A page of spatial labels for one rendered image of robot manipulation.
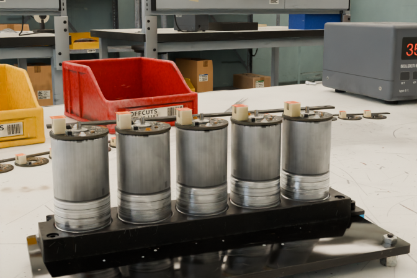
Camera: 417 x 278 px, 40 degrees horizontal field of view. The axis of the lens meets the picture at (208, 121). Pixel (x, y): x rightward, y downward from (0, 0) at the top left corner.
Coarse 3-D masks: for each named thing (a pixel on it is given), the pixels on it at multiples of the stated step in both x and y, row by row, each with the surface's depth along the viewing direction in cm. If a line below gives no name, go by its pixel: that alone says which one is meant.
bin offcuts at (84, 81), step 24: (72, 72) 59; (96, 72) 64; (120, 72) 65; (144, 72) 66; (168, 72) 62; (72, 96) 60; (96, 96) 55; (120, 96) 66; (144, 96) 67; (168, 96) 56; (192, 96) 57; (96, 120) 56; (168, 120) 56
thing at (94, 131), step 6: (66, 126) 25; (72, 126) 26; (84, 126) 26; (90, 126) 26; (96, 126) 26; (66, 132) 24; (72, 132) 24; (84, 132) 24; (90, 132) 24; (96, 132) 24; (102, 132) 24; (108, 132) 25; (60, 138) 24; (66, 138) 23; (72, 138) 23; (78, 138) 23; (84, 138) 24; (90, 138) 24
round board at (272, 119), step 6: (252, 114) 29; (258, 114) 29; (264, 114) 28; (270, 114) 29; (234, 120) 27; (246, 120) 27; (252, 120) 27; (258, 120) 27; (270, 120) 27; (276, 120) 27
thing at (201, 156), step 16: (176, 128) 26; (224, 128) 26; (176, 144) 26; (192, 144) 26; (208, 144) 26; (224, 144) 26; (176, 160) 27; (192, 160) 26; (208, 160) 26; (224, 160) 26; (176, 176) 27; (192, 176) 26; (208, 176) 26; (224, 176) 26; (176, 192) 27; (192, 192) 26; (208, 192) 26; (224, 192) 27; (176, 208) 27; (192, 208) 26; (208, 208) 26; (224, 208) 27
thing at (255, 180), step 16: (240, 128) 27; (256, 128) 26; (272, 128) 27; (240, 144) 27; (256, 144) 27; (272, 144) 27; (240, 160) 27; (256, 160) 27; (272, 160) 27; (240, 176) 27; (256, 176) 27; (272, 176) 27; (240, 192) 27; (256, 192) 27; (272, 192) 27
